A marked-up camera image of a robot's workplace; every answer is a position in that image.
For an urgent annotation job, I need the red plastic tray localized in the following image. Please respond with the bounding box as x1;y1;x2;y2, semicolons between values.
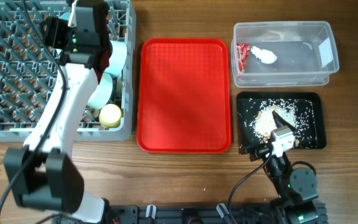
137;38;232;154

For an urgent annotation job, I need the green plastic bowl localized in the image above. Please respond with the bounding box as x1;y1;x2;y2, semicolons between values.
87;73;113;110

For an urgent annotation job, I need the light blue bowl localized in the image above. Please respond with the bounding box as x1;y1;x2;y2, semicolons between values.
104;40;127;78

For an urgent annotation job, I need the large light blue plate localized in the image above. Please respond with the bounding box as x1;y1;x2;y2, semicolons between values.
60;12;71;21

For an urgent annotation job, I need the red snack wrapper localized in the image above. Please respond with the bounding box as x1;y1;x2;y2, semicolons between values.
236;43;250;72

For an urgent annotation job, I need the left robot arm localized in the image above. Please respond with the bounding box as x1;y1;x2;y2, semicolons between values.
3;1;112;223

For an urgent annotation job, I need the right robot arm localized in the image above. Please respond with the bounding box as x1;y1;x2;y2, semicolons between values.
241;110;320;223

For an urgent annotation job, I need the food scraps and rice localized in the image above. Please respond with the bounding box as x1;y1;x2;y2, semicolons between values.
239;98;317;149

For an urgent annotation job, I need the yellow plastic cup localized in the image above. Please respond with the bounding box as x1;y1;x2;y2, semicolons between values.
99;104;122;128

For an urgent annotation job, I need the black plastic tray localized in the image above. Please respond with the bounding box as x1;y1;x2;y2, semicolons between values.
236;91;327;149

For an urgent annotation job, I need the clear plastic bin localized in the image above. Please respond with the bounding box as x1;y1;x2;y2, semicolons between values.
231;21;339;88

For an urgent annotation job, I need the grey dishwasher rack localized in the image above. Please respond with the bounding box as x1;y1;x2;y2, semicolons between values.
0;0;136;142

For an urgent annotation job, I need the white tissue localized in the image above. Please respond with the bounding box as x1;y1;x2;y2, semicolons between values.
250;46;277;64

